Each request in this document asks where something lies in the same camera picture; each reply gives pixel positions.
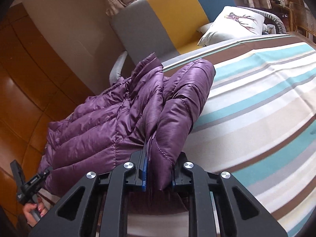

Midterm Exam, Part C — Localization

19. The striped bed cover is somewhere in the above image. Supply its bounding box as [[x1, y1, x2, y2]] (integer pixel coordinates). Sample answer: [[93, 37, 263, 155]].
[[130, 35, 315, 236]]

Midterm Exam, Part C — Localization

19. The grey yellow blue armchair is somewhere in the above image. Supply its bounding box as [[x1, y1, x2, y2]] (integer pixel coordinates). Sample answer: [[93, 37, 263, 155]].
[[110, 0, 286, 82]]

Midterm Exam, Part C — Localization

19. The rattan wooden chair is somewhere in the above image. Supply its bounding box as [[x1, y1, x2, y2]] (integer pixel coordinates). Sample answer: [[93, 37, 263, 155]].
[[289, 2, 315, 41]]

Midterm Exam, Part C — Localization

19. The cluttered wooden desk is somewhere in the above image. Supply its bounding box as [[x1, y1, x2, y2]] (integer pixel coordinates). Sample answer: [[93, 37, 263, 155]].
[[270, 0, 305, 28]]

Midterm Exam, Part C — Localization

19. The white embroidered pillow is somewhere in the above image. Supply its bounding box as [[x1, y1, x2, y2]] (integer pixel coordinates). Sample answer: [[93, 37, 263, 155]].
[[198, 6, 265, 47]]

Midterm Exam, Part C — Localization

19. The wooden wardrobe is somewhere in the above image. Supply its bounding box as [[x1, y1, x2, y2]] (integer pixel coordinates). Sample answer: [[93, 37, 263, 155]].
[[1, 4, 92, 223]]

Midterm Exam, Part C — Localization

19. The left hand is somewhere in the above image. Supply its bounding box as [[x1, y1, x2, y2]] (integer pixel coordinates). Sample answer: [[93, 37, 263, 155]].
[[22, 202, 49, 228]]

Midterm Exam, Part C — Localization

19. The purple puffer jacket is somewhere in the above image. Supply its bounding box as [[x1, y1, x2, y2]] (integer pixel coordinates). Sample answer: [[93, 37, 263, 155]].
[[39, 54, 216, 196]]

